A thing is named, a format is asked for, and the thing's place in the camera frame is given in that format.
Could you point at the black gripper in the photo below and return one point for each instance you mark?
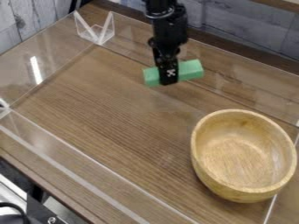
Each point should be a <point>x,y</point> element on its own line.
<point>169,36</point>

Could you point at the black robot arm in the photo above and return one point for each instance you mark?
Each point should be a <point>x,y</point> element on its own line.
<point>158,6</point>

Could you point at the black table mount bracket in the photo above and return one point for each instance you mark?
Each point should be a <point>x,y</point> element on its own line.
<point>38,213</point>

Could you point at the green rectangular block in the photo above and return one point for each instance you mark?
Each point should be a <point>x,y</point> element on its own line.
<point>189,70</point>

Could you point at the wooden bowl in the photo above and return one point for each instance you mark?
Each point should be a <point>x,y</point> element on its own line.
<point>242,155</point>

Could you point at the clear acrylic corner bracket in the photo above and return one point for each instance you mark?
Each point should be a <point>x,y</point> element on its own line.
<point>94,33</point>

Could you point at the clear acrylic enclosure wall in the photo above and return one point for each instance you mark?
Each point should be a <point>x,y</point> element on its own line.
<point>102,141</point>

